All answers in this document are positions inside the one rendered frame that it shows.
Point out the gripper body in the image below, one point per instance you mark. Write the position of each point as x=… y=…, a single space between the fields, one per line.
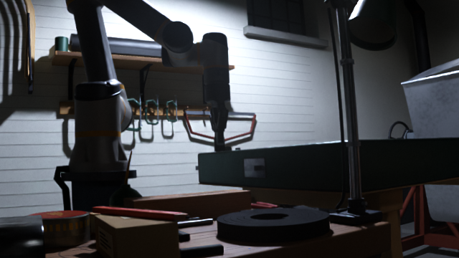
x=216 y=84

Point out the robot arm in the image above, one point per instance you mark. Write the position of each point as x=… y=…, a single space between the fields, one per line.
x=97 y=118

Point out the dark window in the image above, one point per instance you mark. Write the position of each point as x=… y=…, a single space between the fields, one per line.
x=279 y=21

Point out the grey latch plate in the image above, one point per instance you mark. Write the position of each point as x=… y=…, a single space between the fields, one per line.
x=254 y=168

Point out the brown wooden block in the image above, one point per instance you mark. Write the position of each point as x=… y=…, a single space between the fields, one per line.
x=201 y=202

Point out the dark bench lamp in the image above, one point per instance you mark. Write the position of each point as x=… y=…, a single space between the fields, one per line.
x=350 y=107

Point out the red steel stand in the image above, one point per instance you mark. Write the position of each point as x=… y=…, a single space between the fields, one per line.
x=426 y=240

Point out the green hook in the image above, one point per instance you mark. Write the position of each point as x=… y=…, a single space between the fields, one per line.
x=135 y=105
x=152 y=113
x=171 y=112

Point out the grey tube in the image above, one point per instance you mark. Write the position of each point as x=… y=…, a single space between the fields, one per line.
x=132 y=47

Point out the dark green door body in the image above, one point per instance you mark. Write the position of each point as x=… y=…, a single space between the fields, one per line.
x=308 y=166

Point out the black bar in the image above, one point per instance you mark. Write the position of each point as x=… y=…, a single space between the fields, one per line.
x=201 y=250
x=195 y=222
x=183 y=236

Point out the dark green oil can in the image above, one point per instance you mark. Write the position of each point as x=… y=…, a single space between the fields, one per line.
x=123 y=195

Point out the red flat pencil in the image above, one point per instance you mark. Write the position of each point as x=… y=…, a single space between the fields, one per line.
x=140 y=213

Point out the black rubber roll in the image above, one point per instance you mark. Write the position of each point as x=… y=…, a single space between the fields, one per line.
x=272 y=225

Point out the green cup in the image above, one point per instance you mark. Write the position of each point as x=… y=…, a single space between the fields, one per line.
x=61 y=43

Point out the cardboard box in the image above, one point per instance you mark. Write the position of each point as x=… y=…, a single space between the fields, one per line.
x=140 y=238

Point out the wooden hanging board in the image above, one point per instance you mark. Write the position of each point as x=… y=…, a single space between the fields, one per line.
x=30 y=43

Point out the wooden table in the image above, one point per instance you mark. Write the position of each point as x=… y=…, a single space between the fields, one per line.
x=380 y=200

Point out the red lid tin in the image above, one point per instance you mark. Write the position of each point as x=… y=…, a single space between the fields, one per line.
x=64 y=227

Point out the grey metal hopper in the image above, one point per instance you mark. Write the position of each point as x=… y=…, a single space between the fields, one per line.
x=434 y=104

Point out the black cylinder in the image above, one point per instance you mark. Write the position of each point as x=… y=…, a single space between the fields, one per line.
x=19 y=236

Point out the red saw frame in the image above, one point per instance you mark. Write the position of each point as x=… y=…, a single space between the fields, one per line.
x=193 y=133

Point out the wooden peg rail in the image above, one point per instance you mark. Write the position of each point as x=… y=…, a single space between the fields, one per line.
x=157 y=111

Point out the wooden wall shelf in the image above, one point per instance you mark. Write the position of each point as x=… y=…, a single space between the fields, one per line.
x=122 y=61

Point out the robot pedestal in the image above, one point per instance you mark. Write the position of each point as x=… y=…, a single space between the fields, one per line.
x=89 y=190

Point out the dark wall pipe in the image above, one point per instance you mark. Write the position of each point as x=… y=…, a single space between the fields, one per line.
x=421 y=36

